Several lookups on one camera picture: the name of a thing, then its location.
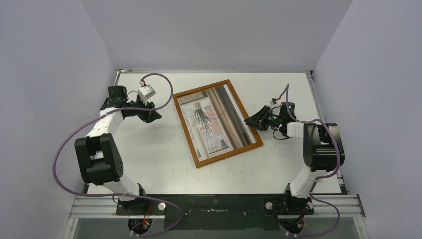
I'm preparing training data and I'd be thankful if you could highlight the printed plant photo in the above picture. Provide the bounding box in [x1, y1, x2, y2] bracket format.
[177, 84, 258, 163]

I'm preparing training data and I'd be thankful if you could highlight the wooden picture frame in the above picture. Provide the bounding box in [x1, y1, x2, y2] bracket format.
[173, 79, 264, 169]

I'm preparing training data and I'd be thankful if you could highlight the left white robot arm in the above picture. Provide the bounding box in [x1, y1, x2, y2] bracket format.
[74, 83, 161, 215]

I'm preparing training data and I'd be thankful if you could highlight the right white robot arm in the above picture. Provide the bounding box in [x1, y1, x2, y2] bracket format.
[244, 102, 345, 214]

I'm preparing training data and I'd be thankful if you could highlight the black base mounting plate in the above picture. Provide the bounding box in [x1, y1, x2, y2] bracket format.
[116, 194, 314, 231]

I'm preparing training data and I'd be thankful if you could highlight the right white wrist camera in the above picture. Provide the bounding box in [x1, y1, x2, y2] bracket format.
[270, 98, 280, 108]

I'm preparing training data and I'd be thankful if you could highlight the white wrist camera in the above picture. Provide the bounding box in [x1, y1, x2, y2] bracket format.
[270, 98, 280, 108]
[137, 84, 156, 105]

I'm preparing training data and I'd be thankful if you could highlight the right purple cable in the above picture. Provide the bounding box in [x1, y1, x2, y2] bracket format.
[278, 83, 341, 238]

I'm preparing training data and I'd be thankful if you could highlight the purple cable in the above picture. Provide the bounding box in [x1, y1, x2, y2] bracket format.
[278, 83, 341, 238]
[52, 73, 184, 238]

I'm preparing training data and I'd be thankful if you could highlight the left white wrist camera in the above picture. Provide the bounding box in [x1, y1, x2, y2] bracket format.
[137, 84, 156, 105]

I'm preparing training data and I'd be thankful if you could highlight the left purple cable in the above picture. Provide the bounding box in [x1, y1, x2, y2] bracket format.
[52, 73, 184, 238]

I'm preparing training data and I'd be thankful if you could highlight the aluminium rail front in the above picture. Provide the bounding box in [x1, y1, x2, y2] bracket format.
[69, 194, 365, 219]

